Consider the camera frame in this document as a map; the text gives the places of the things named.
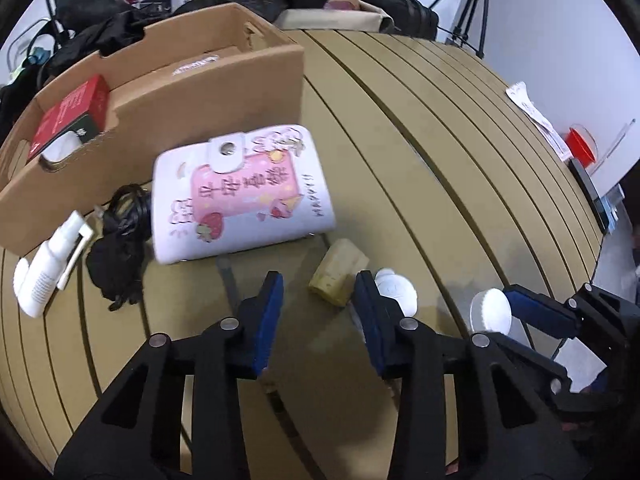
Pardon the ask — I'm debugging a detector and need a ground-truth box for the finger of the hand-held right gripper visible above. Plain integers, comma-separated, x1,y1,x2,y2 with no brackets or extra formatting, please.
504,284,584,341
492,342,574,402

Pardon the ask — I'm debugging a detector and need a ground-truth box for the red cup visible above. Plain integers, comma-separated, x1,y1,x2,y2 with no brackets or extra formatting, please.
567,124,601,166

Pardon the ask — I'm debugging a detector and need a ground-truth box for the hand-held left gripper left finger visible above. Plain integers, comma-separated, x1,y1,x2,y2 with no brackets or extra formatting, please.
54,271,284,480

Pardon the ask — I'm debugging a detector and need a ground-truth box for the white paper receipt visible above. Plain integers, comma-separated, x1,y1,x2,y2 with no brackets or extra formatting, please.
505,81,572,162

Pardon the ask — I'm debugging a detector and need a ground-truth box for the black tripod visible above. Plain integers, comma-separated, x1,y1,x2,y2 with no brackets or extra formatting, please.
429,0,521,59

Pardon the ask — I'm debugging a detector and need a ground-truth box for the black backpack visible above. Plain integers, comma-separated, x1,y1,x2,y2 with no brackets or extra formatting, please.
356,0,440,41

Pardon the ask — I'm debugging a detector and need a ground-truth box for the cardboard tray box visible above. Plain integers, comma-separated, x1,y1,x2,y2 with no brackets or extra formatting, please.
0,2,306,256

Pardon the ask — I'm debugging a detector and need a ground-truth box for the white pink printed wallet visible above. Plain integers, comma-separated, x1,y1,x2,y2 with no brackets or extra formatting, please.
151,124,337,264

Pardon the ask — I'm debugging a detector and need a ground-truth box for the white spray bottle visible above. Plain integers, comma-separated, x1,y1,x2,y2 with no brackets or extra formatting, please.
13,210,96,318

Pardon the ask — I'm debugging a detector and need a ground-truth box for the white round jar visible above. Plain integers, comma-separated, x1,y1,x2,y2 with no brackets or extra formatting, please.
470,287,514,337

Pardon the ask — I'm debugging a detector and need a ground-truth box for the black cable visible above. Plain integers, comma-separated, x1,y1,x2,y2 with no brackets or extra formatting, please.
86,184,153,312

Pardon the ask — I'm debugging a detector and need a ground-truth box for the black clothes pile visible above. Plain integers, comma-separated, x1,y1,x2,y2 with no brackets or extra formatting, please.
42,0,149,78

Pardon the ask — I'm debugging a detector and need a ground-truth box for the cork stopper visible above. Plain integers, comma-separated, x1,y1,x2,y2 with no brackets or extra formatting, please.
308,238,370,308

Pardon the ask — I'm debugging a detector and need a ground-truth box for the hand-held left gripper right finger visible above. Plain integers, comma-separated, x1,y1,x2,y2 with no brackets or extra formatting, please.
354,270,594,480

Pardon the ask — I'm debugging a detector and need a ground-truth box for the red box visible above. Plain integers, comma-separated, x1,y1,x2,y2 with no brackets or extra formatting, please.
27,75,112,161

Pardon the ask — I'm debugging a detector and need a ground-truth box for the white round cap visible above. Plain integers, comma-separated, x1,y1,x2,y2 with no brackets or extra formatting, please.
375,268,418,318

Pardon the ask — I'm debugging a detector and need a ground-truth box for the beige bag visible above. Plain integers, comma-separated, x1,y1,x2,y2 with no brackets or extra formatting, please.
275,1,396,36

